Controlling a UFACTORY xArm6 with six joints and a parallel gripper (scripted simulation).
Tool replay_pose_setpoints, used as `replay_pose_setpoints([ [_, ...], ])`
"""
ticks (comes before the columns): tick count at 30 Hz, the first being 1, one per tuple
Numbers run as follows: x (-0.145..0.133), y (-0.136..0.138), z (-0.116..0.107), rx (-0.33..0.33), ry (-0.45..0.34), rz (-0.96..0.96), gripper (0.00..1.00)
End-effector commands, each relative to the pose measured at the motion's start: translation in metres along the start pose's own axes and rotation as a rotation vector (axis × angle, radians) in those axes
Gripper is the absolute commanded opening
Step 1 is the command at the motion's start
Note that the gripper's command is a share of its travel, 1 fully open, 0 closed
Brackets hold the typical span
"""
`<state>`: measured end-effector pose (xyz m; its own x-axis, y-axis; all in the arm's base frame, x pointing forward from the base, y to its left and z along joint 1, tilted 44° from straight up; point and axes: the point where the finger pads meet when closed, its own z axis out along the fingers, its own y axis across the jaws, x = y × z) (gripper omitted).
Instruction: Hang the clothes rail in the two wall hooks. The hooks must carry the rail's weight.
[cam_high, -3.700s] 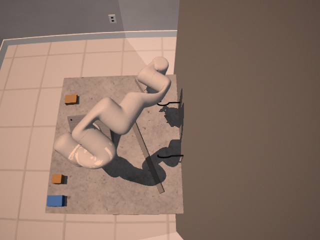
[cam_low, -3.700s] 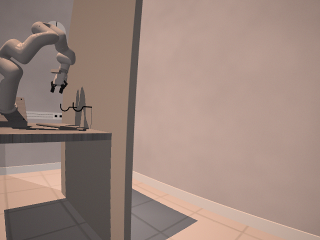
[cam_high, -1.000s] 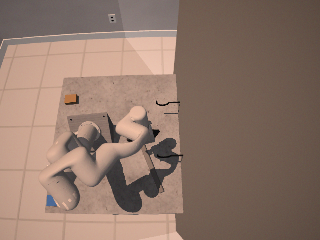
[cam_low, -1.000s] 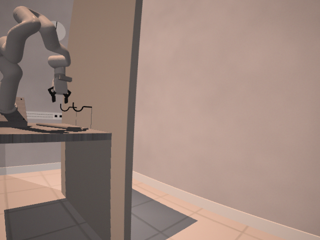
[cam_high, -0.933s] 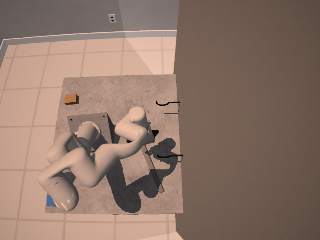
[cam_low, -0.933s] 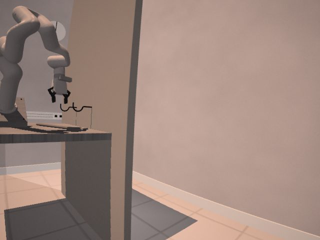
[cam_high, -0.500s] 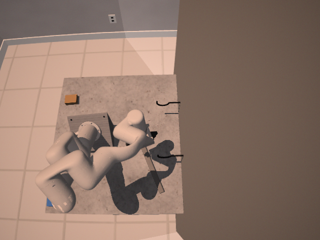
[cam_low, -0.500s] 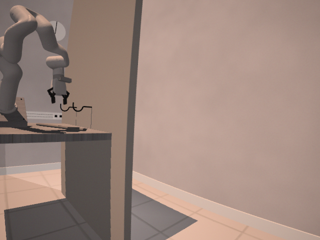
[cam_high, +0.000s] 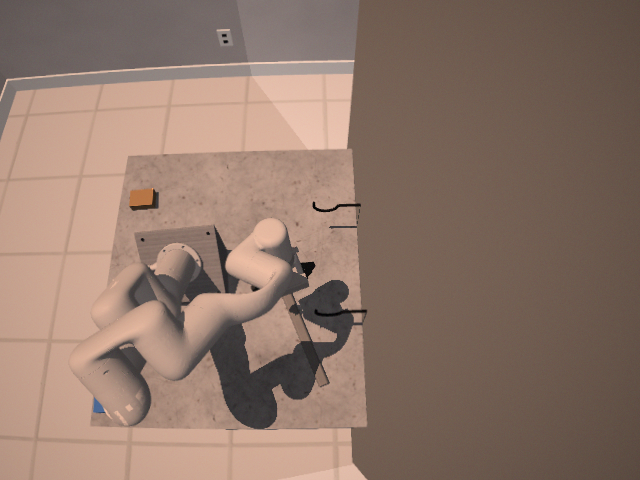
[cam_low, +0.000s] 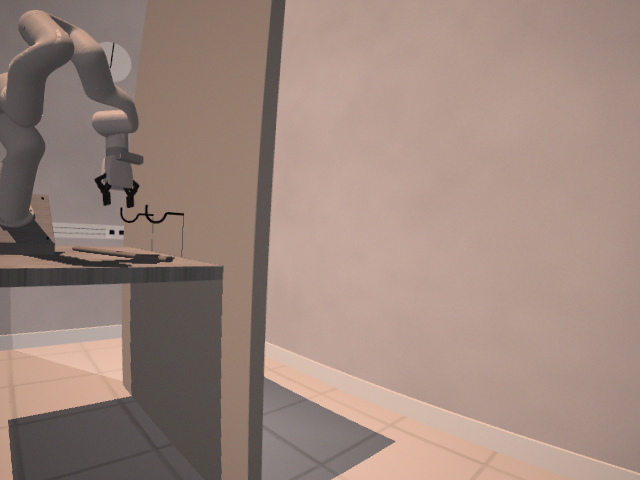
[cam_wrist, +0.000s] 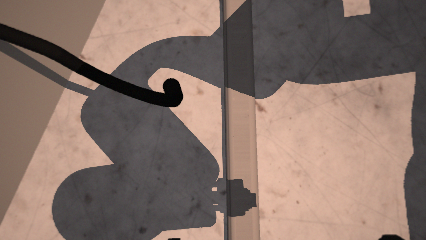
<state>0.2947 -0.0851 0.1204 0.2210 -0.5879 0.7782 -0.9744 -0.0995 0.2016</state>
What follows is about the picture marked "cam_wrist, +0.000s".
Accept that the brown wall panel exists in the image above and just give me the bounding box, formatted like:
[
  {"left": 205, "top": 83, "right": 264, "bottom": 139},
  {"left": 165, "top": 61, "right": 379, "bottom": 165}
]
[{"left": 0, "top": 0, "right": 106, "bottom": 225}]

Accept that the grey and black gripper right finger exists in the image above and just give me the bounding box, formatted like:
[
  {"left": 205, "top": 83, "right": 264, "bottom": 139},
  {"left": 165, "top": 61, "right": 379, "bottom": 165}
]
[{"left": 378, "top": 234, "right": 404, "bottom": 240}]

